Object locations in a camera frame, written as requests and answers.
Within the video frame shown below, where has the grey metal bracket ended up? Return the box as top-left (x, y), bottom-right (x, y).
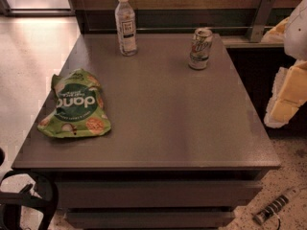
top-left (247, 0), bottom-right (275, 43)

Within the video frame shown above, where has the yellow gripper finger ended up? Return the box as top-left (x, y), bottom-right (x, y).
top-left (261, 17), bottom-right (289, 43)
top-left (264, 60), bottom-right (307, 128)

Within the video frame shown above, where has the upper grey drawer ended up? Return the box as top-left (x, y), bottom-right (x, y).
top-left (58, 181), bottom-right (262, 208)

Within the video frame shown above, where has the grey drawer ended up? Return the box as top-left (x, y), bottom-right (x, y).
top-left (58, 181), bottom-right (262, 208)
top-left (66, 212), bottom-right (234, 229)

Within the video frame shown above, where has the green chip bag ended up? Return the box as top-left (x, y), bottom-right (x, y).
top-left (37, 69), bottom-right (111, 138)

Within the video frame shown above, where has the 7up soda can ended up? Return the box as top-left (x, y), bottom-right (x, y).
top-left (188, 28), bottom-right (213, 70)

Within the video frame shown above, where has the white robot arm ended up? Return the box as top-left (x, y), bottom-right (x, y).
top-left (262, 0), bottom-right (307, 128)

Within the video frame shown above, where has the clear plastic water bottle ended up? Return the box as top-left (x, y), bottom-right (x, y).
top-left (115, 0), bottom-right (137, 56)

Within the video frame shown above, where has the lower grey drawer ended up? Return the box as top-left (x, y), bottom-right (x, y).
top-left (66, 212), bottom-right (234, 229)

